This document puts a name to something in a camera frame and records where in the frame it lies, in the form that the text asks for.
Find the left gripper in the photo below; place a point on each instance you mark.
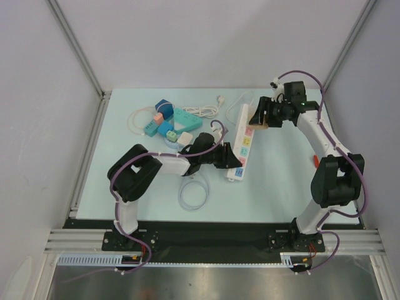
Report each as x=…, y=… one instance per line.
x=227, y=158

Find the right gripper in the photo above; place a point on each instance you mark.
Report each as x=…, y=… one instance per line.
x=266, y=110

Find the beige cube plug adapter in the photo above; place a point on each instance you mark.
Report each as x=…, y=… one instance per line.
x=258, y=119

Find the white multicolour power strip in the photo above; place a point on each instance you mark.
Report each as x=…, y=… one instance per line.
x=242, y=143

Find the teal triangular power strip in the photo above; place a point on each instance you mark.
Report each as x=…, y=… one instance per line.
x=183, y=121

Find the green small plug adapter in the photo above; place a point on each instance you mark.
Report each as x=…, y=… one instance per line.
x=171, y=136

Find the light blue cube adapter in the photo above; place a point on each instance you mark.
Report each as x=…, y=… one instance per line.
x=164, y=128

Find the red cube plug adapter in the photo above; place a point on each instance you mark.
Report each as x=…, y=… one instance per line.
x=316, y=161

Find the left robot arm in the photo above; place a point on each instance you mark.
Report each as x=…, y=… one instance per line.
x=131, y=176

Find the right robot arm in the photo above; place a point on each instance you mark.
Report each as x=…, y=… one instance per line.
x=336, y=181

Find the pink small plug adapter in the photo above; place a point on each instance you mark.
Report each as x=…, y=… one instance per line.
x=158, y=118

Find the white square charger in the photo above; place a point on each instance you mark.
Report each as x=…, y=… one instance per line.
x=184, y=139

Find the dark blue cube adapter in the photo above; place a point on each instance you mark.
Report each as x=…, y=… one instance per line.
x=165, y=107

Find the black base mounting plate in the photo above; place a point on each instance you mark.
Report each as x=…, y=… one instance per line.
x=206, y=242

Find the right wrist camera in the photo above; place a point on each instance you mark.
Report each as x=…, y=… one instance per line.
x=278, y=89

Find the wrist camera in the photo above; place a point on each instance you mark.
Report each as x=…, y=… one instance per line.
x=278, y=89
x=218, y=134

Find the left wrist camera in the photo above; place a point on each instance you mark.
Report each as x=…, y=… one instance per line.
x=218, y=134

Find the white slotted cable duct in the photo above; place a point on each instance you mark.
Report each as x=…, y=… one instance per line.
x=125, y=261

